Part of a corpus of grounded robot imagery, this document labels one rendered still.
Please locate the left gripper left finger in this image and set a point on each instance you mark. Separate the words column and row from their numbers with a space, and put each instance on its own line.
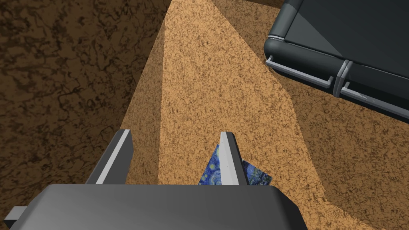
column 111, row 163

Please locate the blue swirl-pattern picture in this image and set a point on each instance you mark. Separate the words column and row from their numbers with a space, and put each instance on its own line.
column 255, row 177

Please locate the dark grey appliance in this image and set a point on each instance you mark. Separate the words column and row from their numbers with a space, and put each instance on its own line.
column 351, row 38

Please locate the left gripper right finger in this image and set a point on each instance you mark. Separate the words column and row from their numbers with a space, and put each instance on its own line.
column 232, row 163

